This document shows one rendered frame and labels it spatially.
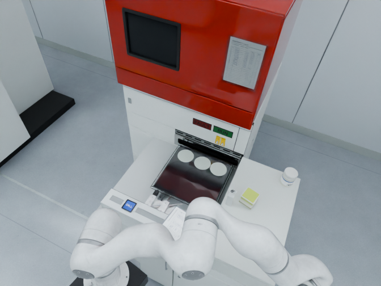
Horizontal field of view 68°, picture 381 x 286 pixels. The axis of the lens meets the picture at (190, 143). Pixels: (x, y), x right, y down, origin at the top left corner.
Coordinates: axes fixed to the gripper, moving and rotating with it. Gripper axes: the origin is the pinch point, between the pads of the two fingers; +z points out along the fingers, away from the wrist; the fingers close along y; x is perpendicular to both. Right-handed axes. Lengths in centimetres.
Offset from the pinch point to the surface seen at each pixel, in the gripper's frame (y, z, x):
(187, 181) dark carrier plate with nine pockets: 1, 14, -71
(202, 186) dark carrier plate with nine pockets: -2, 16, -63
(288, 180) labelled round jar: -35, 19, -31
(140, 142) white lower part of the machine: 5, 36, -127
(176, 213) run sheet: 16, -2, -59
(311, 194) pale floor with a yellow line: -64, 152, -22
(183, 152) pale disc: -10, 21, -89
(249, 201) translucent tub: -12.9, 5.9, -37.2
